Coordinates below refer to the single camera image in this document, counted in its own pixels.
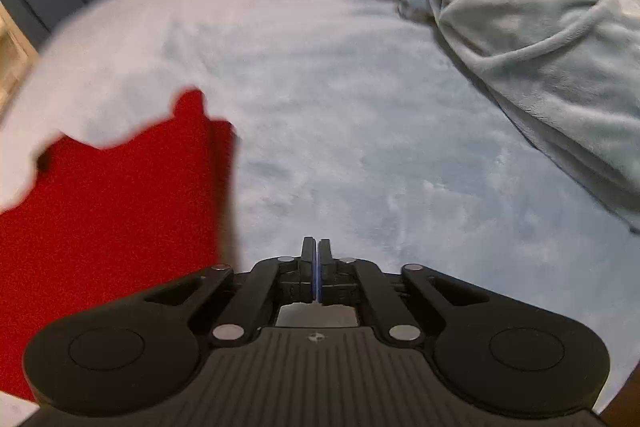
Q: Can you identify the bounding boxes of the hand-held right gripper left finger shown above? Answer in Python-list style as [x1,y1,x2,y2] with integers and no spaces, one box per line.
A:
[145,238,317,348]

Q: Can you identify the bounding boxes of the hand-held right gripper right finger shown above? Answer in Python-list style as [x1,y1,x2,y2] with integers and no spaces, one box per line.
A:
[319,239,493,345]

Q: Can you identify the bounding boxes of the blue-grey fleece blanket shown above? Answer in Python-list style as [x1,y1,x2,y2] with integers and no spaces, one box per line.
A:
[220,0,640,234]

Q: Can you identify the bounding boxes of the red knit sweater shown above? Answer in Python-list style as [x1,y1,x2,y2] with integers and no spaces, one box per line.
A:
[0,89,239,404]

